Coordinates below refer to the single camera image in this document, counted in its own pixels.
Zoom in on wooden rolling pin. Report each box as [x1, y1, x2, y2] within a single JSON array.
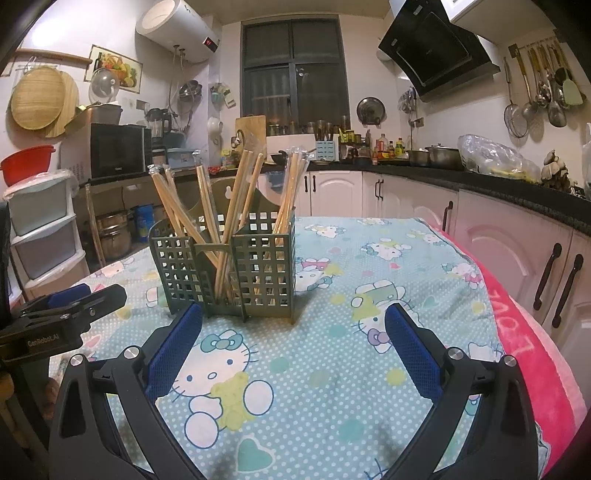
[[11, 48, 93, 65]]

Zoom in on lidded steel pot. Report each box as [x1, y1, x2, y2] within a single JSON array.
[[425, 144, 464, 171]]

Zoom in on hanging mesh strainer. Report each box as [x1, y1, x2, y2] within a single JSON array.
[[503, 58, 529, 138]]

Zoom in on red plastic basin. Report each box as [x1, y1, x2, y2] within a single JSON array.
[[0, 144, 57, 185]]

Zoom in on round wooden board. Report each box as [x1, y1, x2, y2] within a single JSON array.
[[44, 74, 80, 138]]

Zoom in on white plastic bag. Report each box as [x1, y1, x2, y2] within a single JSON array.
[[579, 122, 591, 195]]

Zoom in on black wok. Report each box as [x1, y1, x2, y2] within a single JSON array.
[[268, 150, 319, 166]]

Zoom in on row of hanging steel utensils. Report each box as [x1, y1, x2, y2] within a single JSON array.
[[519, 41, 571, 129]]

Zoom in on white upper cabinet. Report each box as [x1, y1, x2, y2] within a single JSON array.
[[441, 0, 497, 24]]

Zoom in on light blue knife holder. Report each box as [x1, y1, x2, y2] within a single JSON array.
[[315, 124, 341, 162]]

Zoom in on pale green spatula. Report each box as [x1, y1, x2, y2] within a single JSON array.
[[561, 46, 586, 108]]

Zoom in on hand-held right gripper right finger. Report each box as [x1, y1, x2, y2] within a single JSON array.
[[384, 303, 540, 480]]

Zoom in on green plastic utensil holder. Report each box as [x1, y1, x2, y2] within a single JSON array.
[[148, 178, 296, 323]]

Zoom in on black microwave oven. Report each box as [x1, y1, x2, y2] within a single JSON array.
[[60, 122, 153, 183]]

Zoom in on round bamboo tray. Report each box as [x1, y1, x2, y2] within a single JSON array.
[[10, 65, 65, 131]]

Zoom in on clear plastic bag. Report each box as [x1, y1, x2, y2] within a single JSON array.
[[457, 134, 541, 184]]

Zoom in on dark blender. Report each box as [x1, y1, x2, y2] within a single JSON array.
[[147, 108, 174, 144]]

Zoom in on row of spice jars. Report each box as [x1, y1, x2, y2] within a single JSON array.
[[268, 115, 352, 137]]

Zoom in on group of wooden chopsticks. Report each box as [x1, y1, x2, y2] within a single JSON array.
[[148, 147, 309, 301]]

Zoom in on black range hood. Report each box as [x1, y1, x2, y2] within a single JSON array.
[[378, 0, 502, 103]]

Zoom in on hanging round pot lid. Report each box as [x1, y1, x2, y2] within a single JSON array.
[[356, 97, 386, 126]]

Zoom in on white water heater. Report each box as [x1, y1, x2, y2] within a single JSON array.
[[135, 0, 220, 64]]

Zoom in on light blue lidded container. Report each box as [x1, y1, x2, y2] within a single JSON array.
[[166, 147, 200, 171]]

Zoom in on white plastic scoop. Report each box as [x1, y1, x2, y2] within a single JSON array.
[[207, 116, 225, 160]]

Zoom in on fruit wall poster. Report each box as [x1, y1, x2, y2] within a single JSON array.
[[85, 45, 142, 88]]

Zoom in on row of condiment bottles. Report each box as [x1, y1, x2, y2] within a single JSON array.
[[339, 129, 409, 166]]

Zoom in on black kitchen countertop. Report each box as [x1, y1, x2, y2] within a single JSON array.
[[210, 159, 591, 229]]

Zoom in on wooden cutting board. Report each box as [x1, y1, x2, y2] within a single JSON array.
[[235, 115, 267, 160]]

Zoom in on wall utensil rail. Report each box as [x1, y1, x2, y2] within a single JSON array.
[[508, 32, 561, 58]]

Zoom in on pink fleece blanket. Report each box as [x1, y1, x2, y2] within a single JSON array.
[[416, 217, 591, 462]]

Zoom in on wooden storage shelf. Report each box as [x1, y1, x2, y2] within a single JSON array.
[[76, 164, 204, 278]]

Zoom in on brown mushroom pile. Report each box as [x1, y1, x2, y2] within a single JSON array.
[[540, 148, 575, 190]]

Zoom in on hanging steel bowls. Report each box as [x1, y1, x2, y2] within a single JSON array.
[[178, 79, 204, 102]]

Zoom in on clear glass pot lid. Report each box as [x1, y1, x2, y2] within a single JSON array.
[[89, 67, 121, 106]]

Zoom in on large steel stockpot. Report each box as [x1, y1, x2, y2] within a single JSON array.
[[95, 210, 132, 259]]

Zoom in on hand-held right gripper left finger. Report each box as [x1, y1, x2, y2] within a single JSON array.
[[48, 302, 222, 480]]

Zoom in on blue cartoon cat printed blanket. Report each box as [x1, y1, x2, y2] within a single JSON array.
[[48, 216, 552, 480]]

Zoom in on blue canister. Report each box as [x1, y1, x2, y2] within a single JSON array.
[[134, 204, 155, 243]]

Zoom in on white plastic drawer tower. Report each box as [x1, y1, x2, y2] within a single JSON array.
[[2, 170, 90, 296]]

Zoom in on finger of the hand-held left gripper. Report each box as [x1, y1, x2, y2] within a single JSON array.
[[18, 283, 93, 319], [69, 284, 127, 320]]

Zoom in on hanging green brush pack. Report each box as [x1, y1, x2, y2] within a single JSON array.
[[210, 83, 237, 109]]

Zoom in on dark framed window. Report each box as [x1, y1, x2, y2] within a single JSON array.
[[240, 14, 350, 134]]

